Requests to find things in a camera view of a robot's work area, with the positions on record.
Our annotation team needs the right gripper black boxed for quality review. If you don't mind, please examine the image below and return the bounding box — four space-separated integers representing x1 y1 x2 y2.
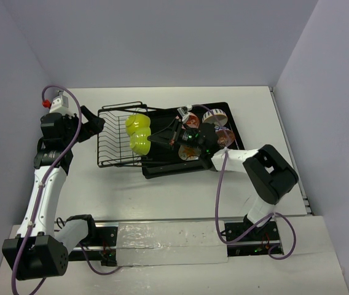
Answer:
149 119 206 152

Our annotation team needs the leaf pattern white bowl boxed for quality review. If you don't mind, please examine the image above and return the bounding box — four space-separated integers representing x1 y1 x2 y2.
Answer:
178 146 201 161

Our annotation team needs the orange floral bowl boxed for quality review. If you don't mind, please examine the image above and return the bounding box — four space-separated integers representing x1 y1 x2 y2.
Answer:
185 112 200 128

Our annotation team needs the white square bowl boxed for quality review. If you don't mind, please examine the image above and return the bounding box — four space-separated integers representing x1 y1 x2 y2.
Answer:
130 127 151 155

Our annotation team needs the green bowl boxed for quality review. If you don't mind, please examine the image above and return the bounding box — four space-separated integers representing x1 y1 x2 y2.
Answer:
125 113 151 136

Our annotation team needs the white bowl pink rim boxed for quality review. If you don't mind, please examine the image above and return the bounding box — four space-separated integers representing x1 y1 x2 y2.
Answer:
202 109 228 126

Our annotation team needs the orange blue geometric bowl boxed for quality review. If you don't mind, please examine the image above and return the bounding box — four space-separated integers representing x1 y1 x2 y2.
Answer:
216 126 235 148

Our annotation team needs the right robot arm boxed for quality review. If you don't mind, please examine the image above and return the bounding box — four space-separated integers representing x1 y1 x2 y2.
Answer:
147 120 299 240

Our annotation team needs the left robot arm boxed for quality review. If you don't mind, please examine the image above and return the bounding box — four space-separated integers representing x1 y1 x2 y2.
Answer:
2 106 104 281

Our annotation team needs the black dish rack tray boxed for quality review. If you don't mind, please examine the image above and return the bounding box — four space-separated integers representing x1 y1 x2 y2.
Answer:
142 102 245 179

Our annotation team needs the white taped sheet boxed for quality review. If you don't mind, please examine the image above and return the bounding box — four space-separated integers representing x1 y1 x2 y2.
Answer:
116 221 228 266

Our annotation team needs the black wire plate rack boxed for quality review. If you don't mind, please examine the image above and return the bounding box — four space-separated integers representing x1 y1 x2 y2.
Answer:
97 101 148 168

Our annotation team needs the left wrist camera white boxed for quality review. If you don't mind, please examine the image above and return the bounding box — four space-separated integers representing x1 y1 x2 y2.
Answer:
42 94 72 116

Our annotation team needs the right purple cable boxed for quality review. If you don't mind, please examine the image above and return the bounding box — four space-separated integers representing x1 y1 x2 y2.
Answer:
189 104 296 261

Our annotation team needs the purple cable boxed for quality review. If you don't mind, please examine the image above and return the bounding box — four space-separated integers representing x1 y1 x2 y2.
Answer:
10 85 123 295
189 104 296 261

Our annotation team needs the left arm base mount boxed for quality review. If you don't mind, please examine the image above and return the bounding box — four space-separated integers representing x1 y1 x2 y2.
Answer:
54 215 118 267

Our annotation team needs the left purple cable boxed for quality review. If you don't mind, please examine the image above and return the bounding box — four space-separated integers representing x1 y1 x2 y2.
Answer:
10 85 123 295

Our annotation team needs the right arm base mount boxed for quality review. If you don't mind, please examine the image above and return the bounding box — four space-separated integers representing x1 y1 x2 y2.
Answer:
221 221 283 257

